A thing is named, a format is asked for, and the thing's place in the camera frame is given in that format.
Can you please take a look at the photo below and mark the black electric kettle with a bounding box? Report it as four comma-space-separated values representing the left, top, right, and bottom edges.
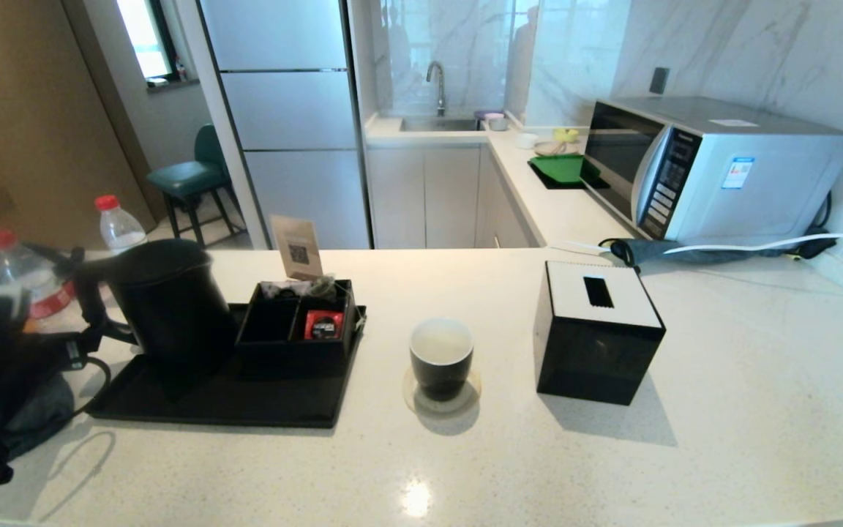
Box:
74, 239, 238, 378

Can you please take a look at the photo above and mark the black serving tray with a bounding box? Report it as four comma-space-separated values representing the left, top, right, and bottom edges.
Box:
87, 304, 368, 428

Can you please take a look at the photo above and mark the black compartment organizer box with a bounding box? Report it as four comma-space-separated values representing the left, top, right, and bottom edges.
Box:
236, 279, 359, 374

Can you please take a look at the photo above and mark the dark grey cloth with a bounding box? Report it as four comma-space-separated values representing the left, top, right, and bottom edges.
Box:
6, 372, 77, 460

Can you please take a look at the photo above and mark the large red-capped water bottle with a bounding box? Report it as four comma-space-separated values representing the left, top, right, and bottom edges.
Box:
0, 229, 77, 323

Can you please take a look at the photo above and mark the small red-capped water bottle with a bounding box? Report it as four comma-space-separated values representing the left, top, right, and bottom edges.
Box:
95, 194, 149, 255

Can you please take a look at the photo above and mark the green upholstered chair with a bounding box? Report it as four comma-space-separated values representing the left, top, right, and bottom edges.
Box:
146, 124, 245, 246

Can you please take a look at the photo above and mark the brown QR code card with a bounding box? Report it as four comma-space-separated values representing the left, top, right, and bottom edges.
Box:
269, 214, 324, 281

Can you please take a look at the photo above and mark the red Nescafe sachet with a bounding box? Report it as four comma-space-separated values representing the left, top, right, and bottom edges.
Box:
305, 310, 345, 340

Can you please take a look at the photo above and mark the brown wooden door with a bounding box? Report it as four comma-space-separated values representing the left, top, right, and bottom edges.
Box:
0, 0, 157, 250

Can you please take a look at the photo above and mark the bright window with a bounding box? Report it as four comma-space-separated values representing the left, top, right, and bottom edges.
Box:
114, 0, 179, 83

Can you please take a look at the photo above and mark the clear glass coaster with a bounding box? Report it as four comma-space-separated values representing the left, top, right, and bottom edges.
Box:
402, 366, 482, 416

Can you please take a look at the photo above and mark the black cup white inside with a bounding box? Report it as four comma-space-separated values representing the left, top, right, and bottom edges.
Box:
410, 317, 475, 402

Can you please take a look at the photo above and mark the white base cabinet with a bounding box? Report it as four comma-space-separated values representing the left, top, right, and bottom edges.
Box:
367, 142, 539, 250

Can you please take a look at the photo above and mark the steel kitchen sink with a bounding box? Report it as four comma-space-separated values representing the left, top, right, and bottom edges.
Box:
400, 116, 482, 133

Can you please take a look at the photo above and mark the chrome kitchen faucet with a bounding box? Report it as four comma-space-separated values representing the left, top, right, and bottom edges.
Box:
426, 61, 450, 117

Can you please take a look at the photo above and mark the green cutting board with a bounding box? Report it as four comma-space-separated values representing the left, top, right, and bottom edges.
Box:
528, 154, 602, 185

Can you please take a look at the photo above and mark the black tissue box white lid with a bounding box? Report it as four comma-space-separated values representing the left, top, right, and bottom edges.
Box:
533, 261, 667, 406

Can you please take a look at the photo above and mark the silver microwave oven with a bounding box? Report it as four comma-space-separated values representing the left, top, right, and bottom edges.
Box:
582, 96, 843, 244

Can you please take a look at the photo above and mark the black handled tool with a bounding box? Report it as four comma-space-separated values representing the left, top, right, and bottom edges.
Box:
26, 245, 87, 273

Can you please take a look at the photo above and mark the black power cable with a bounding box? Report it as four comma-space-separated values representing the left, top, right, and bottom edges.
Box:
787, 191, 843, 260

